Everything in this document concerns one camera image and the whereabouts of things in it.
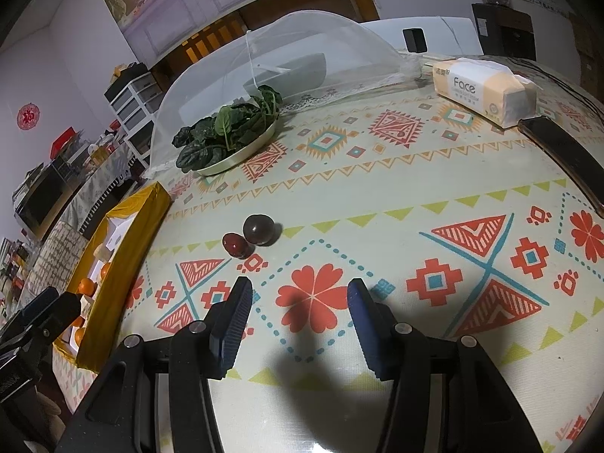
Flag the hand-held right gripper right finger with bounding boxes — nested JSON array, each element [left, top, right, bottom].
[[347, 279, 543, 453]]

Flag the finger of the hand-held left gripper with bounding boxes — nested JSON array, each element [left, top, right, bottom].
[[19, 286, 60, 319], [27, 291, 82, 341]]

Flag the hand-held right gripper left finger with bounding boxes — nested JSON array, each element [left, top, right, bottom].
[[66, 276, 254, 453]]

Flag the red jujube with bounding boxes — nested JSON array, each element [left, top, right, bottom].
[[222, 233, 246, 259]]

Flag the yellow cardboard box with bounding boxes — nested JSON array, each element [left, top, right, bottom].
[[52, 183, 171, 370]]

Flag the dark purple passion fruit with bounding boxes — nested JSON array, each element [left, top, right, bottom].
[[243, 214, 276, 247]]

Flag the black microwave oven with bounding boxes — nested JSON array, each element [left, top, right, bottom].
[[14, 165, 71, 237]]

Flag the grey patterned cloth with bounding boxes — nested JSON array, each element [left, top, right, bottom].
[[61, 142, 142, 241]]

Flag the red box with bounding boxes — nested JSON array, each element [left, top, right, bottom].
[[51, 126, 86, 159]]

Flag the pale round plate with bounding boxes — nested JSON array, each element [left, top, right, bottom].
[[196, 116, 279, 177]]

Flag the plate of green leafy vegetables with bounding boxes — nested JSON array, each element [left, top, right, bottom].
[[172, 85, 284, 174]]

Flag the white plastic drawer unit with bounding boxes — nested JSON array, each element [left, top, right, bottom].
[[105, 63, 163, 152]]

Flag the grey bowl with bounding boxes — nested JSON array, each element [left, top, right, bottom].
[[243, 53, 327, 100]]

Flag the soft tissue pack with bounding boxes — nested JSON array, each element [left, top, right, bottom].
[[433, 57, 539, 129]]

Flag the white mesh food cover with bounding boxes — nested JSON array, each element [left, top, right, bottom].
[[148, 9, 423, 180]]

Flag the small black device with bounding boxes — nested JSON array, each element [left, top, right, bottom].
[[402, 27, 428, 54]]

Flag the white flat panel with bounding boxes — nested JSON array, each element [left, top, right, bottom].
[[359, 15, 484, 55]]

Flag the black box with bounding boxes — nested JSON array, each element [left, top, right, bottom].
[[472, 3, 538, 61]]

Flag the brown cardboard box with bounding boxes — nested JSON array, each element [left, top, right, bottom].
[[566, 9, 604, 90]]

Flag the red paper wall decoration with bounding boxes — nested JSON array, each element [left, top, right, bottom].
[[17, 103, 42, 131]]

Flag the large wall poster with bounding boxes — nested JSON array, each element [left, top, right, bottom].
[[89, 0, 359, 57]]

